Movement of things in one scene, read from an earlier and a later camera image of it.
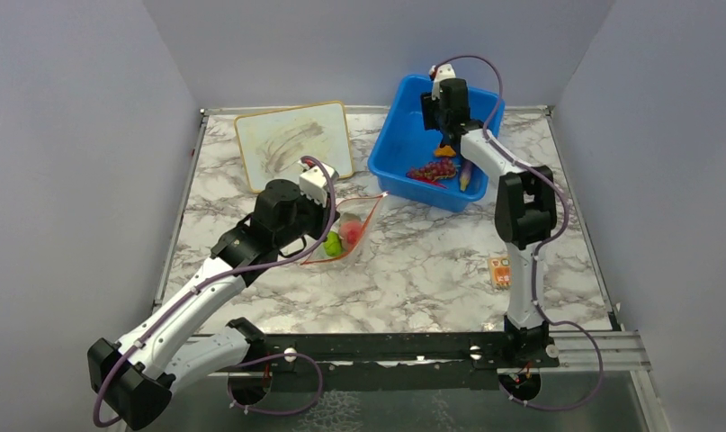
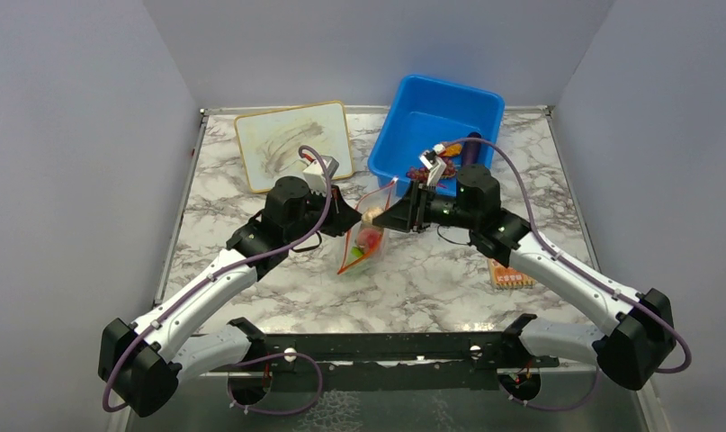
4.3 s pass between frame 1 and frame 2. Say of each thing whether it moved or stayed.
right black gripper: moved
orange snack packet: stayed
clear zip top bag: moved
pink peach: moved
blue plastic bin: stayed
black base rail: stayed
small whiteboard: stayed
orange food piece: stayed
